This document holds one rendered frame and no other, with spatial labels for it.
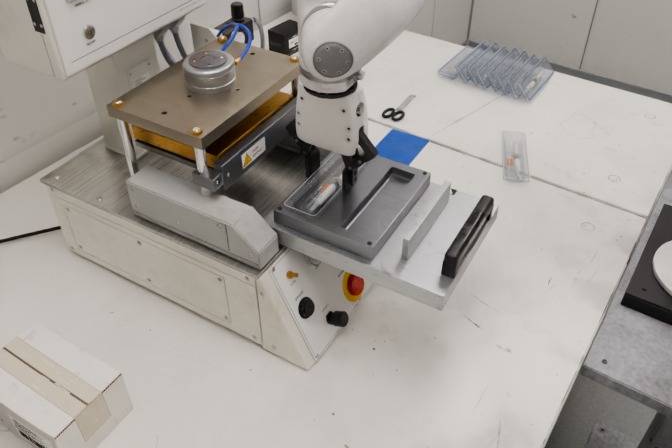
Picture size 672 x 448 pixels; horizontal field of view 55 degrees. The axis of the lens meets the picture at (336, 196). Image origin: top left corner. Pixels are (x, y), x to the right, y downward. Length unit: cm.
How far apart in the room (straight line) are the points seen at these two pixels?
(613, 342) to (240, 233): 64
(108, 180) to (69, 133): 46
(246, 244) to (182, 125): 19
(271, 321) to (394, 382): 21
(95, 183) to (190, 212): 25
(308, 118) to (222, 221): 19
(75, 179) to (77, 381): 37
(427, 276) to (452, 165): 61
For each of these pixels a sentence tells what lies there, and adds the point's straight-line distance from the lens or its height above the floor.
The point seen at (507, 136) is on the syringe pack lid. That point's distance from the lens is 156.
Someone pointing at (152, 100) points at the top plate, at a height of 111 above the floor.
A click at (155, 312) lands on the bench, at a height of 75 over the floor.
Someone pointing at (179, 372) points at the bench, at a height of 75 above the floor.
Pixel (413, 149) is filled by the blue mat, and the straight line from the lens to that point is 151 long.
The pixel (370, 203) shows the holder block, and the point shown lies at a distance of 98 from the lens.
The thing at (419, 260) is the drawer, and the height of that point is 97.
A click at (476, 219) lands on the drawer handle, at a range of 93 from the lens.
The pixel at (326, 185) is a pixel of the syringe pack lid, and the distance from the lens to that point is 98.
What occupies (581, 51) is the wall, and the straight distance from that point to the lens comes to 339.
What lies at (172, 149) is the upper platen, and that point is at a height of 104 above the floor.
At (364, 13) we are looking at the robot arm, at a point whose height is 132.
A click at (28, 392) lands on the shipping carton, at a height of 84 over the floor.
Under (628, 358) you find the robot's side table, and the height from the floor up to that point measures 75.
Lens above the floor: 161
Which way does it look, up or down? 39 degrees down
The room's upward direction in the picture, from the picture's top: straight up
